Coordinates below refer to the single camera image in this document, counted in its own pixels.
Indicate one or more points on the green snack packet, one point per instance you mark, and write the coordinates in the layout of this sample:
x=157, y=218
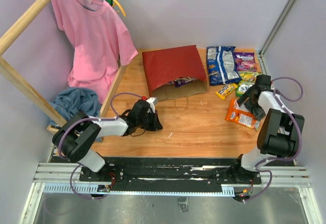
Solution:
x=247, y=80

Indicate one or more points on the yellow M&M's packet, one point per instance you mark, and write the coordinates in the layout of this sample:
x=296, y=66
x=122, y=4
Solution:
x=226, y=90

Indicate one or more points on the wooden clothes rack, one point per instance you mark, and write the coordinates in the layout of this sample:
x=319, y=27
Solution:
x=43, y=56

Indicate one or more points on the red paper bag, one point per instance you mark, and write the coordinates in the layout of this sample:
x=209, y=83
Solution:
x=164, y=65

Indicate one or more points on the blue cloth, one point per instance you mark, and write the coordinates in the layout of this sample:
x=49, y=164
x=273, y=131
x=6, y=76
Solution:
x=72, y=100

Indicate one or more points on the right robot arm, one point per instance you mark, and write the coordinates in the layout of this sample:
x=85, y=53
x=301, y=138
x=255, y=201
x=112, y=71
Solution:
x=280, y=137

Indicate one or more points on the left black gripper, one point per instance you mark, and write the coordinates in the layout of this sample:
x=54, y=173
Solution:
x=156, y=124

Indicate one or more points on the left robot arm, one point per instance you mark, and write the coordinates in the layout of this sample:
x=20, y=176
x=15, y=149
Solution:
x=75, y=138

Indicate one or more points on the pink t-shirt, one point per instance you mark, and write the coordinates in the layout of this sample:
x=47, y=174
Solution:
x=100, y=39

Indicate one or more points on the aluminium frame post right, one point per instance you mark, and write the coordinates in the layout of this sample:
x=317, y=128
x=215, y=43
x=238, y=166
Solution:
x=281, y=19

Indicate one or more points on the orange snack packet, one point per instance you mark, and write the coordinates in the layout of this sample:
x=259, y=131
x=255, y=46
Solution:
x=240, y=115

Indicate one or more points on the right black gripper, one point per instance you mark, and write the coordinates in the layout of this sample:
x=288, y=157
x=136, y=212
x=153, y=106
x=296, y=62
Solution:
x=259, y=113

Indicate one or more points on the purple snack packet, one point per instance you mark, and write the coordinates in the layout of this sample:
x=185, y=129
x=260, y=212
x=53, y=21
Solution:
x=182, y=81
x=245, y=61

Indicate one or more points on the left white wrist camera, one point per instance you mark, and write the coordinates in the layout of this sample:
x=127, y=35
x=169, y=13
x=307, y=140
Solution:
x=152, y=101

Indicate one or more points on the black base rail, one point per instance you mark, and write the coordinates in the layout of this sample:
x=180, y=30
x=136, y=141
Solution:
x=202, y=177

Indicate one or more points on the blue Doritos chip bag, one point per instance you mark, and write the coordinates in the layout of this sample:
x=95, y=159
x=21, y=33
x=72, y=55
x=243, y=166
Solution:
x=221, y=65

